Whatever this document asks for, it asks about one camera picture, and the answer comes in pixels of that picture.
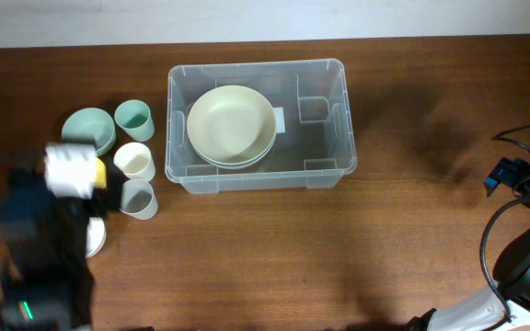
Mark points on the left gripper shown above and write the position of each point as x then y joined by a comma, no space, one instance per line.
109,198

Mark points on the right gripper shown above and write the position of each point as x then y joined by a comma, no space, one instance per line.
506,172

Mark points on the white small bowl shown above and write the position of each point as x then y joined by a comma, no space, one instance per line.
95,236

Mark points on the beige bowl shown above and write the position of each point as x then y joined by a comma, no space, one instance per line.
232,126
244,164

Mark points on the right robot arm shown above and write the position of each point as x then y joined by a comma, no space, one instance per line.
504,304

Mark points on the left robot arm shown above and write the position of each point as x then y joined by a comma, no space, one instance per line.
47,284

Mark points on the yellow small bowl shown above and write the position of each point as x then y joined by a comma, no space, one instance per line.
100,180

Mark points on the mint green small bowl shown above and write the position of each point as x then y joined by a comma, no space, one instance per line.
93,124

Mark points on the cream white cup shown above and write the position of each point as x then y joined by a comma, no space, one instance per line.
135,161

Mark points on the grey translucent cup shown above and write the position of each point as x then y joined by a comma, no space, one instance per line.
138,200

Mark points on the mint green cup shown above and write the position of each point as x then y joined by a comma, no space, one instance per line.
134,117

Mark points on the clear plastic storage bin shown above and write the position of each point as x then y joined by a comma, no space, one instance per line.
317,149

